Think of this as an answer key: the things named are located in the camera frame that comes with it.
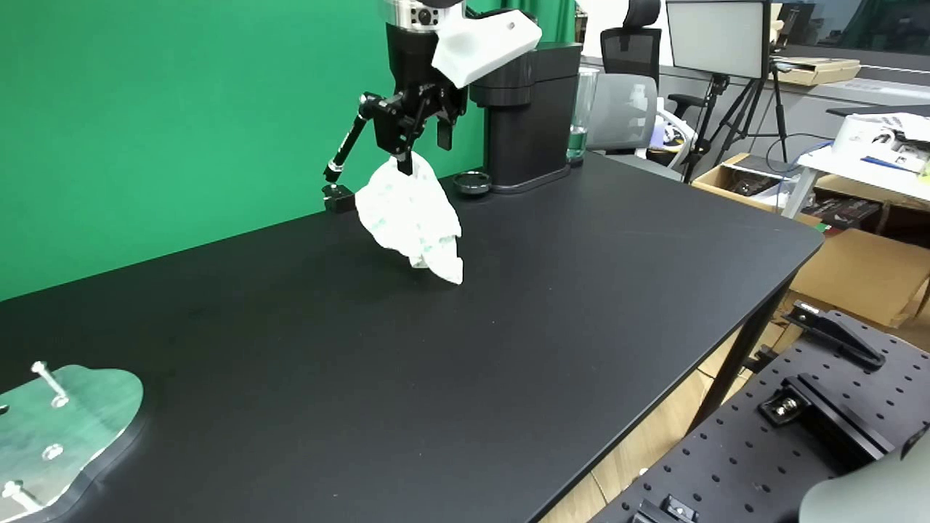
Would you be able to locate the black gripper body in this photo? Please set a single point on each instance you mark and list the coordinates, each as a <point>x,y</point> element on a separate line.
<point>412,58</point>

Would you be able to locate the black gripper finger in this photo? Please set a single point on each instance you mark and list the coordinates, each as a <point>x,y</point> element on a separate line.
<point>445,118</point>
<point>401,131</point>

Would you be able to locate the white cloth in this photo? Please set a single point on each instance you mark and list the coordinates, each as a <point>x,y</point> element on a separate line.
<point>412,219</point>

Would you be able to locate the black articulated stand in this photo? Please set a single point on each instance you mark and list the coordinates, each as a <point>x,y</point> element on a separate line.
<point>348,148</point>

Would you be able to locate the small black round cap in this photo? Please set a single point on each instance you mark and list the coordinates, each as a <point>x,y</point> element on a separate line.
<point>473,184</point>

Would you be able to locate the grey office chair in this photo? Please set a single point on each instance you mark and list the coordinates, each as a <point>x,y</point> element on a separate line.
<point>619,109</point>

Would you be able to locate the black office chair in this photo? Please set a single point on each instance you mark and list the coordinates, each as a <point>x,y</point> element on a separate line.
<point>635,44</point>

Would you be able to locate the green curtain backdrop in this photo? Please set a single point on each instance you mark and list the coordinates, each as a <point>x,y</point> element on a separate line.
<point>146,118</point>

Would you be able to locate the white screen panel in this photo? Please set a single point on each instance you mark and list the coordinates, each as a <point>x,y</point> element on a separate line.
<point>720,36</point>

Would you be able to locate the black tripod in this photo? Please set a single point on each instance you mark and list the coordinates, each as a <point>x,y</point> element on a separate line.
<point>736,118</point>

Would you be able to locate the open cardboard box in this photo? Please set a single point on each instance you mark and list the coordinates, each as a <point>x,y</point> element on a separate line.
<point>752,184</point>

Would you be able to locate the flat cardboard box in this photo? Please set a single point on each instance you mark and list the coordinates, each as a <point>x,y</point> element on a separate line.
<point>817,70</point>

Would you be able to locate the small black block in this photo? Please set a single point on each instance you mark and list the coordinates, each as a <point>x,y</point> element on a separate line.
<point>756,362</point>

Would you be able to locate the white topped side desk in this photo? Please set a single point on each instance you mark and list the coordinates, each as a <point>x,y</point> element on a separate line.
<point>874,160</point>

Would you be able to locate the white plastic screw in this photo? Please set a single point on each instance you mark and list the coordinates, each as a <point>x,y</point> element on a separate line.
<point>53,450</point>
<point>50,383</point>
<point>19,494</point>

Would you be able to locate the black perforated breadboard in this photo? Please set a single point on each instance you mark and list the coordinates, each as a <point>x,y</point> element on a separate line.
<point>736,455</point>

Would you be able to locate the black angled bar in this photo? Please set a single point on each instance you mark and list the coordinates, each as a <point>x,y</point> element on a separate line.
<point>837,334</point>

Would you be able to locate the large closed cardboard box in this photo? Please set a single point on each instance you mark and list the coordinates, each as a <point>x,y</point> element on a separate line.
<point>868,276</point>

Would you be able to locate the small black slider clamp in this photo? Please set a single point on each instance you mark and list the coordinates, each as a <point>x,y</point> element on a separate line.
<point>679,510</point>

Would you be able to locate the grey rounded object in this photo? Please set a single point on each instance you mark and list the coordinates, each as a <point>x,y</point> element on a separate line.
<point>874,488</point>

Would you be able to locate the black robot base pedestal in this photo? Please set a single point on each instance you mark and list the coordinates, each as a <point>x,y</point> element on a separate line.
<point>526,126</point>

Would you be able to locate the black bracket with silver screws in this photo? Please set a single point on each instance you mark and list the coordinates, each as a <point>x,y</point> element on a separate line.
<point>823,417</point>

